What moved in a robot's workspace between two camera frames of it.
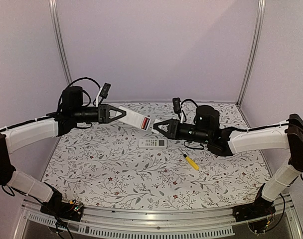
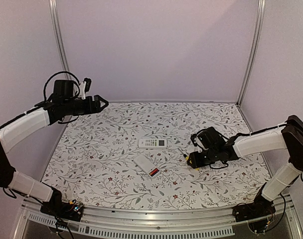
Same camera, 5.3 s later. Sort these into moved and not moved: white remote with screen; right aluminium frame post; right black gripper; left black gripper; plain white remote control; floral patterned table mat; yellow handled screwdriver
Moved: right black gripper; left black gripper; plain white remote control
Not moved: white remote with screen; right aluminium frame post; floral patterned table mat; yellow handled screwdriver
